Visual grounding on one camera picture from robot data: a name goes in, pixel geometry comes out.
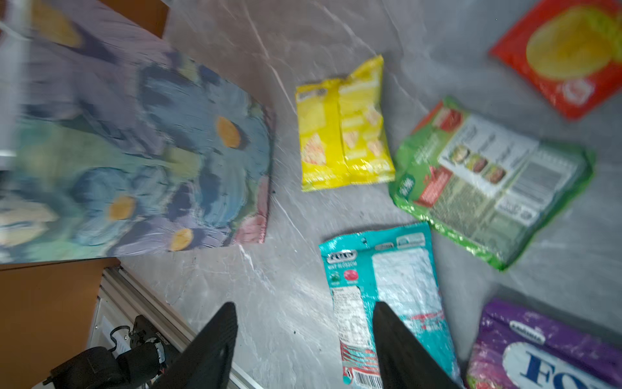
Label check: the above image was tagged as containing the teal snack bag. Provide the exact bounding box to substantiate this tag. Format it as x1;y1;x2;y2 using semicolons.
319;222;462;388

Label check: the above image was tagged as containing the yellow green snack bag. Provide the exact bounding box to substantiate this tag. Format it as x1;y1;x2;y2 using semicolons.
295;55;395;192

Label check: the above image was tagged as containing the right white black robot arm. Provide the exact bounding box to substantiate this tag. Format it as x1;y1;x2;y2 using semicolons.
42;301;461;388

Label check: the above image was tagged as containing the purple Fox's bag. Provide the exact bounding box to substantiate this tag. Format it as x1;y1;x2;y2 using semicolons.
466;299;621;389

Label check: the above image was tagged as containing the floral paper gift bag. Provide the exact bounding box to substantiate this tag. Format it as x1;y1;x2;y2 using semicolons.
1;1;271;264

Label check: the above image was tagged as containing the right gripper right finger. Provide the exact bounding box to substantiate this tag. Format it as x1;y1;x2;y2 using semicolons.
373;301;459;389

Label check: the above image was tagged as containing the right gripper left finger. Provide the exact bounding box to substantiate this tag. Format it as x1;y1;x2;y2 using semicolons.
154;301;238;389

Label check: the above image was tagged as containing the small red snack packet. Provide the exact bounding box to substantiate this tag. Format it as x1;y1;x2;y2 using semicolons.
489;1;621;120

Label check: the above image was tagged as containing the aluminium rail frame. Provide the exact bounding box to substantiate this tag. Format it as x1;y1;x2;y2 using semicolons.
87;267;259;388

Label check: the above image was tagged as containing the green white snack bag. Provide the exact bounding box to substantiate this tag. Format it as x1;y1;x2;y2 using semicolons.
389;97;595;270

